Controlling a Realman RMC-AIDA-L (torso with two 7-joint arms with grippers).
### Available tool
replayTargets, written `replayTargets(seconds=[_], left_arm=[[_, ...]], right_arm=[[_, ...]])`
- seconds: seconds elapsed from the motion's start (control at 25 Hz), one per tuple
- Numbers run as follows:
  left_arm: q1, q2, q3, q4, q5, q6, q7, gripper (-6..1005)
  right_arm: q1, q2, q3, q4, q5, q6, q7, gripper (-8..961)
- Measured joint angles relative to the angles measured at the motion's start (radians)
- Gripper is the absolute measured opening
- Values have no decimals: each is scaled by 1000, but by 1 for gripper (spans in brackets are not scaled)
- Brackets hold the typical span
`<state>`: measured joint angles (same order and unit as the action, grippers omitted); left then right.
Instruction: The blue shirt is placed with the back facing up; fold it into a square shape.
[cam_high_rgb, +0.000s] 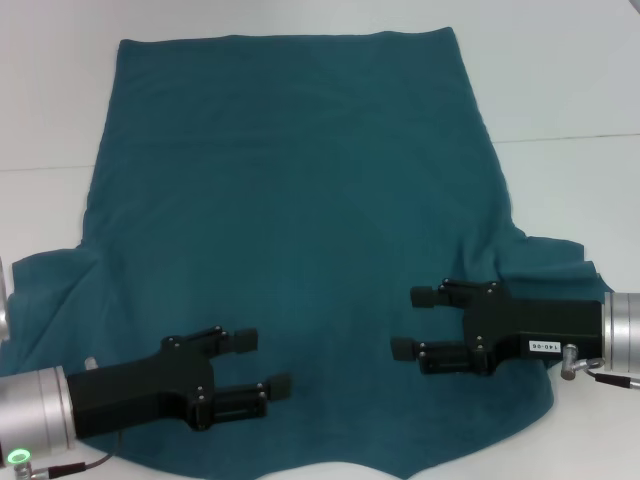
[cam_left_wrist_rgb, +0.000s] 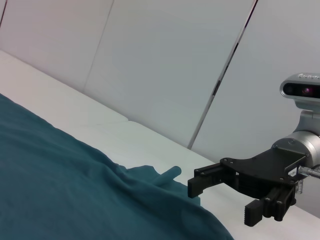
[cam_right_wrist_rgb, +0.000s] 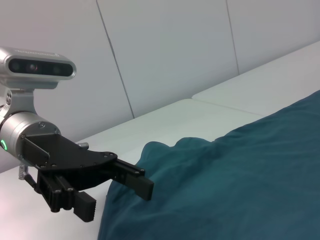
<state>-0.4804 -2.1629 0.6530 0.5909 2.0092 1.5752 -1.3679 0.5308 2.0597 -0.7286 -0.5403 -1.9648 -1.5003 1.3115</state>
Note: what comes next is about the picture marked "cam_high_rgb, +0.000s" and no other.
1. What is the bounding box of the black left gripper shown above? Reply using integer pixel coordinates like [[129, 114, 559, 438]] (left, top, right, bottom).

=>
[[66, 324, 293, 442]]

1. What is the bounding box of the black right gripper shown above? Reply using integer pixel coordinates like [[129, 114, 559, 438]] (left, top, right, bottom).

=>
[[390, 278, 606, 376]]

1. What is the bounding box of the blue teal shirt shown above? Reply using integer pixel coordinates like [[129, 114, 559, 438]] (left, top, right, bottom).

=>
[[0, 27, 617, 480]]

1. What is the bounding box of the right arm connector cable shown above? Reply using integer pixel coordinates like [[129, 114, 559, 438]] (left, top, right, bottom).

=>
[[559, 343, 640, 389]]

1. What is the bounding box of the arm connector cable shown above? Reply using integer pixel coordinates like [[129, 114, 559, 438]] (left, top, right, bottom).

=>
[[559, 343, 640, 389], [0, 431, 124, 477]]

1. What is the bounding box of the left arm connector cable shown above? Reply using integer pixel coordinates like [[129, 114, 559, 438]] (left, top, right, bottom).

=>
[[0, 431, 124, 477]]

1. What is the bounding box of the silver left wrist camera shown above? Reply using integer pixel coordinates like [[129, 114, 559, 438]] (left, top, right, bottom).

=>
[[0, 257, 11, 346]]

